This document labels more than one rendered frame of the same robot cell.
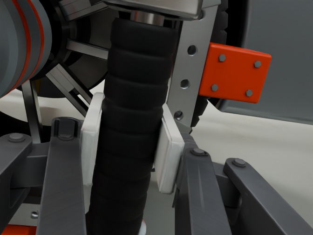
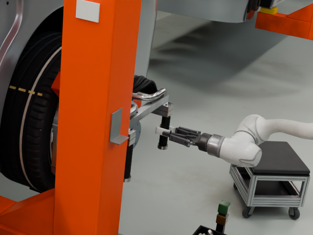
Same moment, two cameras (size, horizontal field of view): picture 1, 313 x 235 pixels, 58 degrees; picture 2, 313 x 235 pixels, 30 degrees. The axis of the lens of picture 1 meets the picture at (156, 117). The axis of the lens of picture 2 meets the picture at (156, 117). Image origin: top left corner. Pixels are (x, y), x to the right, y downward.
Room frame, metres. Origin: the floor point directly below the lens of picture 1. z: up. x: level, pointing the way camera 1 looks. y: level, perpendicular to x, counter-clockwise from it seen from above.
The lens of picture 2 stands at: (-1.01, 1.94, 1.83)
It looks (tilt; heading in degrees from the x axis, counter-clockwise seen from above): 23 degrees down; 302
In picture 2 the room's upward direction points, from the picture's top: 7 degrees clockwise
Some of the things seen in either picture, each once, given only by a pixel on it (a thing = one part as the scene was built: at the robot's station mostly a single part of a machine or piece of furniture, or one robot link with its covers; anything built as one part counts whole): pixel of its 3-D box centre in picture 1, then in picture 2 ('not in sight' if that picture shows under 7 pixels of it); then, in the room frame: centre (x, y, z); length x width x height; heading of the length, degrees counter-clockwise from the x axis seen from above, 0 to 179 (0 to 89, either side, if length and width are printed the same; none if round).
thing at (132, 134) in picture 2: not in sight; (122, 134); (0.13, 0.35, 0.93); 0.09 x 0.05 x 0.05; 10
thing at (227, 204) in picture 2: not in sight; (224, 207); (-0.20, 0.08, 0.64); 0.04 x 0.04 x 0.04; 10
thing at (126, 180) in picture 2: not in sight; (126, 161); (0.10, 0.35, 0.83); 0.04 x 0.04 x 0.16
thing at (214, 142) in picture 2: not in sight; (216, 145); (-0.07, -0.02, 0.83); 0.09 x 0.06 x 0.09; 100
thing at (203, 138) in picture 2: not in sight; (199, 140); (0.00, -0.01, 0.83); 0.09 x 0.08 x 0.07; 10
